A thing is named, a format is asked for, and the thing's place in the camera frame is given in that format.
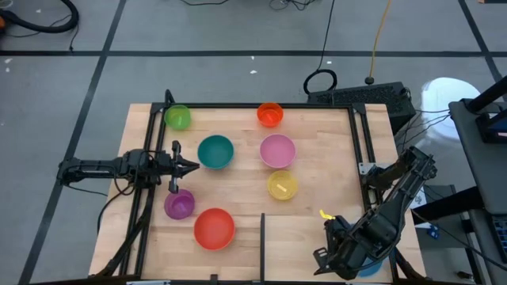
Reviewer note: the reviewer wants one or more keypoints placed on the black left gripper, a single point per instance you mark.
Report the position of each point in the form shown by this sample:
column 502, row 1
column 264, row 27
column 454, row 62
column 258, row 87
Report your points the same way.
column 175, row 174

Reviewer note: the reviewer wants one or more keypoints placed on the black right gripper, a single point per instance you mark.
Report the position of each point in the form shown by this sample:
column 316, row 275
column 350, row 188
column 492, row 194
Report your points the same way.
column 340, row 253

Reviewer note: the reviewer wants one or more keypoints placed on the large teal bowl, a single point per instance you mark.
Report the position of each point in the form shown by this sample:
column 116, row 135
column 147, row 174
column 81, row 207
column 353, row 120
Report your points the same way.
column 216, row 152

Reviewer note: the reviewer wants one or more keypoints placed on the small purple translucent bowl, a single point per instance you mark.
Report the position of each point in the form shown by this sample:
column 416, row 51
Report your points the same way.
column 180, row 206

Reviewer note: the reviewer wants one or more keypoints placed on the small green translucent bowl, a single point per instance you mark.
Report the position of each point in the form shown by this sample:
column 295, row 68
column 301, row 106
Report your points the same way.
column 177, row 117

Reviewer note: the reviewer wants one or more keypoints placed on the large red-orange bowl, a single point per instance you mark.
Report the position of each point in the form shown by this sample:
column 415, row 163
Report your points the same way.
column 214, row 229

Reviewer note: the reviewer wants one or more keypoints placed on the small yellow translucent bowl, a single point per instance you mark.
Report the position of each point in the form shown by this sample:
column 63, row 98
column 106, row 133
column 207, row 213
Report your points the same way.
column 282, row 185

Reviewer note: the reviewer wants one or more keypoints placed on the large pink bowl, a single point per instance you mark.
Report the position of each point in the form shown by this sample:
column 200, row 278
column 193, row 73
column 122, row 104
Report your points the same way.
column 277, row 150

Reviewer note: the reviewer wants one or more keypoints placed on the small orange translucent bowl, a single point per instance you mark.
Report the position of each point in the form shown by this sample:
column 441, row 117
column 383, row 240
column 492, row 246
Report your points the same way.
column 270, row 115

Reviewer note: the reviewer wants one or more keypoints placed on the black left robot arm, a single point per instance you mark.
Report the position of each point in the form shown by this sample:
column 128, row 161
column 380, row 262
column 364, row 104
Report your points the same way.
column 95, row 166

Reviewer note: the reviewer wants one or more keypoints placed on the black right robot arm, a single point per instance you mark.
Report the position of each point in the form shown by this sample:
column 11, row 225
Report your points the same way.
column 396, row 198

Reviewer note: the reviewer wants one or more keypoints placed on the large pale blue bowl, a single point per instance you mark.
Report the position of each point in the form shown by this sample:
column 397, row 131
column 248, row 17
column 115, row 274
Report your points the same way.
column 373, row 270

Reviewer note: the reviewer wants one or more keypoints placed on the yellow tag on gripper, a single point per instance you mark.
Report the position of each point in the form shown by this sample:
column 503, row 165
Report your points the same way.
column 326, row 215

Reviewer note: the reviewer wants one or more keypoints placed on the small blue object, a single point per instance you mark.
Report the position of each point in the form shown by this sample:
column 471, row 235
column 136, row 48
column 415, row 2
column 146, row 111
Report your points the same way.
column 434, row 232

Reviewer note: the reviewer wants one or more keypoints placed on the white paper sheet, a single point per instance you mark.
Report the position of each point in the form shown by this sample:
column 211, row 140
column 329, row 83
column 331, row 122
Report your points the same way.
column 419, row 198

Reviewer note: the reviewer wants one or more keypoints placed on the black cart beam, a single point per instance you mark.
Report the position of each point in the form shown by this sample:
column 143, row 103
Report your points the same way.
column 455, row 204

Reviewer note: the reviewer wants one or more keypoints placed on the dark laptop keyboard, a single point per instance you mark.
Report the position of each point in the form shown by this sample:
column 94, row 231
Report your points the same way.
column 501, row 233

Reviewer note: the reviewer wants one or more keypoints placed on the grey cart top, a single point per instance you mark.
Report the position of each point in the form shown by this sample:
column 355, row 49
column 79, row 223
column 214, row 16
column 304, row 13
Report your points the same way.
column 485, row 178

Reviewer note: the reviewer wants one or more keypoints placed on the white round object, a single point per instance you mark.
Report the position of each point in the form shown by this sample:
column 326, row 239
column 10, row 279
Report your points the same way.
column 439, row 95

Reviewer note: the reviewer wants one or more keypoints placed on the black device on cart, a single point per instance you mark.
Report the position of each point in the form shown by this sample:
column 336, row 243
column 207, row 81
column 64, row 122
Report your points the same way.
column 489, row 130

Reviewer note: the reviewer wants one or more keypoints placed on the black diagonal pole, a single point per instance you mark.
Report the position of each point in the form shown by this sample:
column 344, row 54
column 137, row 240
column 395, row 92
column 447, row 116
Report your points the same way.
column 489, row 95

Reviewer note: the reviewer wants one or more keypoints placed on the black aluminium rig frame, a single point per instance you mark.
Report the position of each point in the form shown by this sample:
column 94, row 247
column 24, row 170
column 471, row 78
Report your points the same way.
column 253, row 105

